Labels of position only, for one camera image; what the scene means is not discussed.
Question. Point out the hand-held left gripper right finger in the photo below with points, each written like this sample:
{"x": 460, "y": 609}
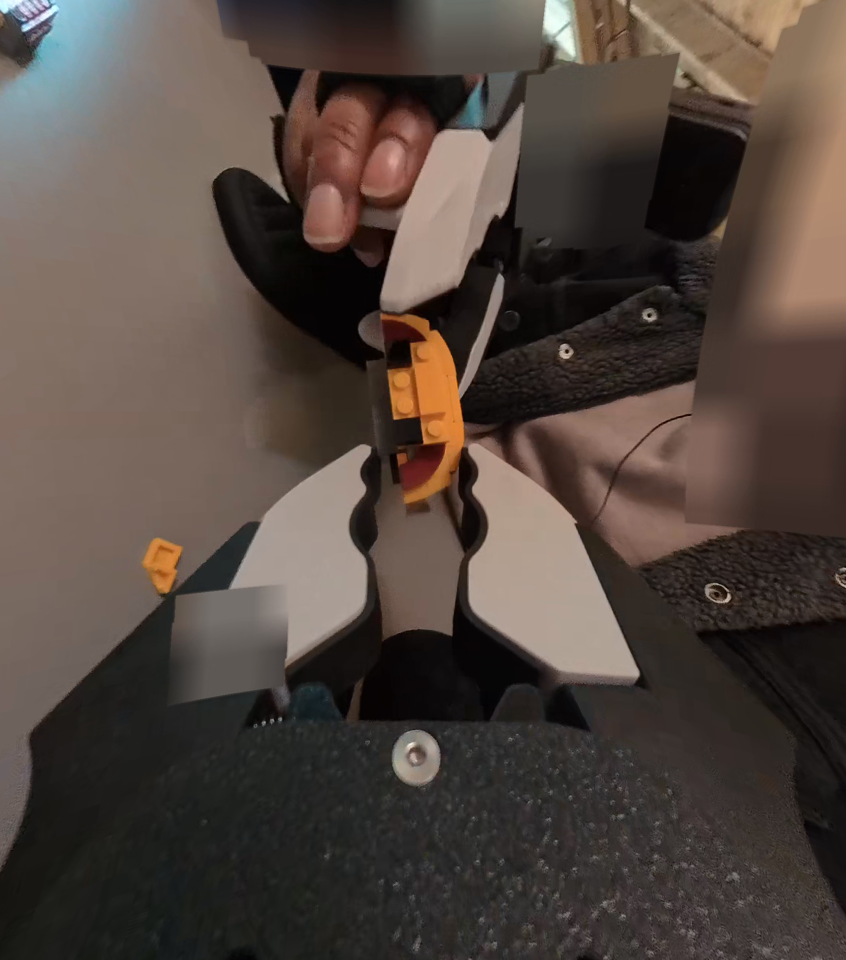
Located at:
{"x": 535, "y": 585}

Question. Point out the person's right hand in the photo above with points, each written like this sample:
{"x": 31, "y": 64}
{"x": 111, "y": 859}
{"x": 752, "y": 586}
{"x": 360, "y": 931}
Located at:
{"x": 340, "y": 142}

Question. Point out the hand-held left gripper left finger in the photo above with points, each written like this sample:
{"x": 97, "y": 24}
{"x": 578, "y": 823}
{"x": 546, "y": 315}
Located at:
{"x": 318, "y": 547}

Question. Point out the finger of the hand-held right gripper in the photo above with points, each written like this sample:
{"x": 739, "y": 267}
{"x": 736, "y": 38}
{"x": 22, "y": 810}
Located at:
{"x": 489, "y": 315}
{"x": 438, "y": 225}

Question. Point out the black lego car chassis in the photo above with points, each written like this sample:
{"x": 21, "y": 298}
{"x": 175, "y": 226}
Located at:
{"x": 3, "y": 30}

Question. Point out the small orange lego piece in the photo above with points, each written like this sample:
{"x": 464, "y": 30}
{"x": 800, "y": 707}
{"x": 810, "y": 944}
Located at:
{"x": 162, "y": 561}

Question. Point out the orange lego wheel arch assembly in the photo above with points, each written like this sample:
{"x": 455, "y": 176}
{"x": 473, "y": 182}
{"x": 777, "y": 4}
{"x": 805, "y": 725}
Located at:
{"x": 423, "y": 397}

